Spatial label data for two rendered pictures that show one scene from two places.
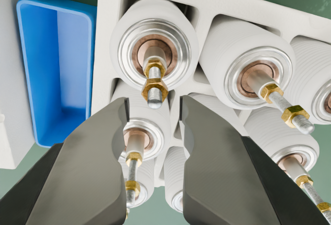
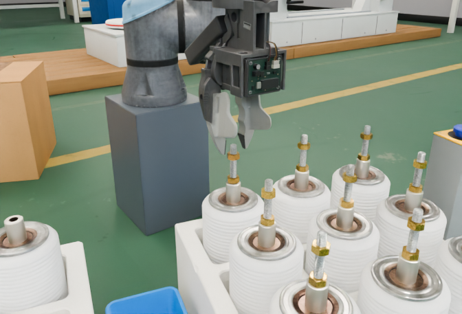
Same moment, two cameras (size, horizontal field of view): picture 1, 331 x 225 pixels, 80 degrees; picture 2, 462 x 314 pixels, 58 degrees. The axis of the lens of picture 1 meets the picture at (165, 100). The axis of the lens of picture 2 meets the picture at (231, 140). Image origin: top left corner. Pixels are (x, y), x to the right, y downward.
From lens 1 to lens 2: 0.63 m
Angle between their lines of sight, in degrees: 94
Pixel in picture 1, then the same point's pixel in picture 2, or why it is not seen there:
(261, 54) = (287, 178)
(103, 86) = (214, 282)
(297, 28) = not seen: hidden behind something
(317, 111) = (359, 181)
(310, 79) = (334, 181)
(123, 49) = (213, 201)
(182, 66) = (252, 195)
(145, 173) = not seen: hidden behind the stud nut
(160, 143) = (287, 233)
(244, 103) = (310, 194)
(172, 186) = (362, 281)
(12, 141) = not seen: outside the picture
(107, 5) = (189, 238)
